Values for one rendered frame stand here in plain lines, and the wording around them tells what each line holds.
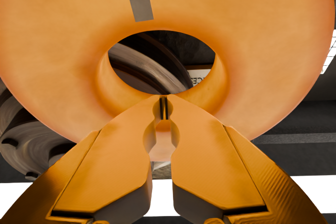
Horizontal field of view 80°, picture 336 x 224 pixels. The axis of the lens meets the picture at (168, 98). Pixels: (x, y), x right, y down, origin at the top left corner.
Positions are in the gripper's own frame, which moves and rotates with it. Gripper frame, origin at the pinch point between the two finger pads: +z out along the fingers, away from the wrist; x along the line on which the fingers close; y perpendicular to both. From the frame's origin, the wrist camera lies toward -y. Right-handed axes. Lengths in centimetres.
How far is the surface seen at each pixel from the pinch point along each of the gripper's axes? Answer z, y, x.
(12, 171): 506, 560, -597
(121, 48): 19.3, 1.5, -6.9
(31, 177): 17.1, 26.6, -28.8
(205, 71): 36.3, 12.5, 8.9
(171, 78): 21.1, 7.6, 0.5
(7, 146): 13.9, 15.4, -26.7
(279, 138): 385, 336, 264
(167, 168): 54, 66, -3
